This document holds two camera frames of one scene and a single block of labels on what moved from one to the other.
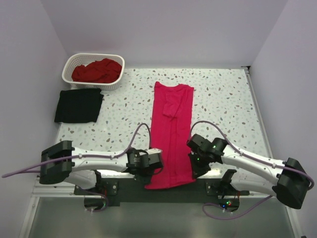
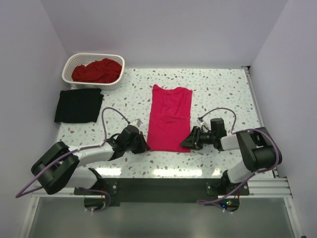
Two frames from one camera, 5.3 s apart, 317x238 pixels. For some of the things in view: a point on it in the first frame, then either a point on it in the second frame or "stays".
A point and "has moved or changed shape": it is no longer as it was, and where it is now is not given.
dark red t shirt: (104, 71) stays
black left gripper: (144, 179) to (143, 147)
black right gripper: (197, 171) to (192, 141)
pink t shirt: (171, 130) has moved or changed shape
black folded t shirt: (79, 106) stays
